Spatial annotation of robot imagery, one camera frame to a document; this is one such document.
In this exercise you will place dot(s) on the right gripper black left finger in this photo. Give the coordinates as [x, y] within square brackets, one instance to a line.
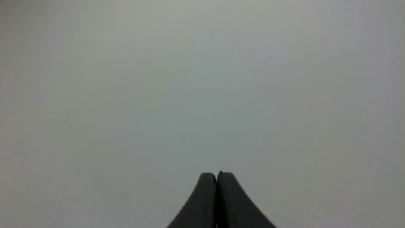
[199, 209]

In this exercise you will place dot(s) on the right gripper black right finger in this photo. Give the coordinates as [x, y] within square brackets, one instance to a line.
[234, 207]

